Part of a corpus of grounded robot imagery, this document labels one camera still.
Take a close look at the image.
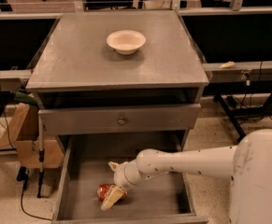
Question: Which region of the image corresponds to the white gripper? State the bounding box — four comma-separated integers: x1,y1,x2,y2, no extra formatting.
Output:
101,161,141,211

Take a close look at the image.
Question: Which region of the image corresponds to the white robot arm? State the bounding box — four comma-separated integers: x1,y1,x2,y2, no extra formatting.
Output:
101,129,272,224

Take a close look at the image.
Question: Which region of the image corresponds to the open grey middle drawer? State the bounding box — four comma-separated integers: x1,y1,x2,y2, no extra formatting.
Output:
51,132,208,224

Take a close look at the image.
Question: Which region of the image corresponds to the round metal drawer knob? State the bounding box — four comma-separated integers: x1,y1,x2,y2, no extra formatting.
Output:
118,117,126,126

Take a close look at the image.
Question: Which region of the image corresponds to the closed grey top drawer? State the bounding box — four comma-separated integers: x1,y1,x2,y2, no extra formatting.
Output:
38,104,201,135

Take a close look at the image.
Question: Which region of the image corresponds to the grey drawer cabinet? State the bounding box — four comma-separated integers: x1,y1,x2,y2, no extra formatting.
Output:
25,10,210,151

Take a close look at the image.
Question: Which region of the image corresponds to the silver black pole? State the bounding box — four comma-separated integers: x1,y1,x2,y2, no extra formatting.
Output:
36,118,45,198

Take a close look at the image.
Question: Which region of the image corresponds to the cardboard box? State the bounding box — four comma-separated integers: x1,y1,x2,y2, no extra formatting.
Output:
0,104,64,169

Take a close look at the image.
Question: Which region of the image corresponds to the green object behind box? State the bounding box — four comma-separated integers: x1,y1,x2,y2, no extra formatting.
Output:
12,91,37,106

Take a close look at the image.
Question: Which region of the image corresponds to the black table leg base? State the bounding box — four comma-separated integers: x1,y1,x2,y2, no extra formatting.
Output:
213,94,246,142

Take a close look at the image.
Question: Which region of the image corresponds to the white bowl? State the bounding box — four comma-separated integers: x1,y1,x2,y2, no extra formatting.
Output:
107,30,146,55

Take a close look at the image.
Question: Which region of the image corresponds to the black floor cable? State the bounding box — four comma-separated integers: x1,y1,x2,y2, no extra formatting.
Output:
16,166,53,222

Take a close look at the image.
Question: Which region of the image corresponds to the small tan object on rail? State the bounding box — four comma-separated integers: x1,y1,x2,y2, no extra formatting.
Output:
219,61,235,69

